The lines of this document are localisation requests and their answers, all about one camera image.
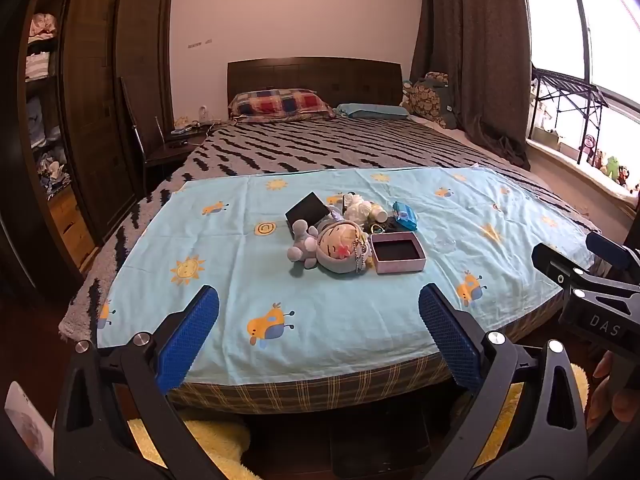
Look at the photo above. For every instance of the blue wipes packet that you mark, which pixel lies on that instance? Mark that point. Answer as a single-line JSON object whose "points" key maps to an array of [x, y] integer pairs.
{"points": [[404, 216]]}

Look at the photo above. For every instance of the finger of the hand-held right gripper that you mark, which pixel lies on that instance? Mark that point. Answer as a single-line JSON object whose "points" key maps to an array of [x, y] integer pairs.
{"points": [[550, 260], [607, 251]]}

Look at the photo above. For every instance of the dark wooden headboard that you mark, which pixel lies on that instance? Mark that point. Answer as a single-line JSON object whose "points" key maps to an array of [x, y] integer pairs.
{"points": [[320, 77]]}

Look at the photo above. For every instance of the white charger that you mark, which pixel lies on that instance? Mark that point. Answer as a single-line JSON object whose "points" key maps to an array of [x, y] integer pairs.
{"points": [[202, 111]]}

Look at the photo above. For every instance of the brown monkey plush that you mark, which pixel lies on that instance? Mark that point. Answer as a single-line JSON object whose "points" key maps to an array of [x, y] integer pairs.
{"points": [[590, 147]]}

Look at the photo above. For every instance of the dark wooden wardrobe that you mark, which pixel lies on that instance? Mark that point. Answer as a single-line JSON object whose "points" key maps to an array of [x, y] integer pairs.
{"points": [[100, 100]]}

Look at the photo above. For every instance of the metal frame chair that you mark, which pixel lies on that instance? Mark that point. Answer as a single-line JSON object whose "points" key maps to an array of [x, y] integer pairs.
{"points": [[137, 125]]}

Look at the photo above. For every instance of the white striped folded clothes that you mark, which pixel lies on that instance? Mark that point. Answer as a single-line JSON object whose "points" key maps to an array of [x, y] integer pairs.
{"points": [[37, 65]]}

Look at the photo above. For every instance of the light blue printed sheet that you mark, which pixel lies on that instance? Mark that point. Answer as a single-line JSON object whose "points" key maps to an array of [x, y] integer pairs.
{"points": [[225, 280]]}

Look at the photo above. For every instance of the dark brown plush toy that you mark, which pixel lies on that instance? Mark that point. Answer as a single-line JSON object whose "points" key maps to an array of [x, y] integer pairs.
{"points": [[623, 175]]}

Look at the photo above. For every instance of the pink folded clothes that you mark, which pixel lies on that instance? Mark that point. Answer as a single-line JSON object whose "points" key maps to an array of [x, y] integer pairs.
{"points": [[42, 27]]}

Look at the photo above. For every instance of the white printed paper bag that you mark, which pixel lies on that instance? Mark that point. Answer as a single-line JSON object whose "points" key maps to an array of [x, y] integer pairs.
{"points": [[25, 425]]}

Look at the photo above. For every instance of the window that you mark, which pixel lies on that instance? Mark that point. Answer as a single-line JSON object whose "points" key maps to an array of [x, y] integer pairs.
{"points": [[585, 20]]}

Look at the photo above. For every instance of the dark brown curtain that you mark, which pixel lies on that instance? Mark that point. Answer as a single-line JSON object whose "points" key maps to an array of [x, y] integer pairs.
{"points": [[475, 50]]}

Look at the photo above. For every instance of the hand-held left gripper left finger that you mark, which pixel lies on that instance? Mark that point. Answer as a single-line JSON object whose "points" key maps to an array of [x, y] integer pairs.
{"points": [[192, 332]]}

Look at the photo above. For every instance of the grey hooded plush doll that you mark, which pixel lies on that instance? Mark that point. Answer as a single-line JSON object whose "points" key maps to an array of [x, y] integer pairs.
{"points": [[340, 247]]}

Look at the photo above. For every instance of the plaid pillow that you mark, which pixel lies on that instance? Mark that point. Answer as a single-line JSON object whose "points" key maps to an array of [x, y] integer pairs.
{"points": [[277, 104]]}

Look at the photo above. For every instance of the green plush toy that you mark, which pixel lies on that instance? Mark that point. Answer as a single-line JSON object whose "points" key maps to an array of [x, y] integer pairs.
{"points": [[612, 165]]}

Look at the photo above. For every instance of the white plush toy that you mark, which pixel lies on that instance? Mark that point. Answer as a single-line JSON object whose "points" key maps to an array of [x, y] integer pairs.
{"points": [[356, 210]]}

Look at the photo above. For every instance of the black folding drying rack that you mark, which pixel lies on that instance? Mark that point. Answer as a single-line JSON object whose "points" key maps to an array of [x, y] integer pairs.
{"points": [[567, 95]]}

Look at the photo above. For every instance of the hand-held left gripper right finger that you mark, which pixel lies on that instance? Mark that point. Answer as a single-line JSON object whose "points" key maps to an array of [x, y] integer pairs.
{"points": [[450, 340]]}

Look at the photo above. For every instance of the blue folded clothes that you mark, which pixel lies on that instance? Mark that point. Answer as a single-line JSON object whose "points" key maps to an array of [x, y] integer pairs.
{"points": [[40, 125]]}

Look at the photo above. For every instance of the clear plastic bag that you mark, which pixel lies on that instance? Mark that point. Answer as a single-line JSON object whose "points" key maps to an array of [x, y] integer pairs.
{"points": [[445, 245]]}

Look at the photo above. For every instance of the grey mouse plush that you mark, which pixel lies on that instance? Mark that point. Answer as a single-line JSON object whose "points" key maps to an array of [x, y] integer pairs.
{"points": [[302, 247]]}

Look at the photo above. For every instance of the dark wooden nightstand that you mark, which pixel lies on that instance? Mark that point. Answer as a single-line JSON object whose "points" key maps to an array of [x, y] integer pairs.
{"points": [[172, 152]]}

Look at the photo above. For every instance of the patterned fabric bag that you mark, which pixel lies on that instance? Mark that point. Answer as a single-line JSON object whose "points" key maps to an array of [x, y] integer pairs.
{"points": [[432, 97]]}

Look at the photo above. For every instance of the teal pillow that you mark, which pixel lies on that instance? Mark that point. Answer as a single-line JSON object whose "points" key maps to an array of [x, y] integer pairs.
{"points": [[372, 111]]}

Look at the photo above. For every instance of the person's right hand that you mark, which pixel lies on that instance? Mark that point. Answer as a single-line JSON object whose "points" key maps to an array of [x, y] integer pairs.
{"points": [[607, 405]]}

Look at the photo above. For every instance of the grey black striped blanket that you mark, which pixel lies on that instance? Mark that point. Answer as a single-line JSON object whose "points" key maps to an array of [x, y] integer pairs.
{"points": [[310, 147]]}

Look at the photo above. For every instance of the pink box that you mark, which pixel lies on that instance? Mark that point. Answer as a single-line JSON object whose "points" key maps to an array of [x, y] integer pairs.
{"points": [[400, 265]]}

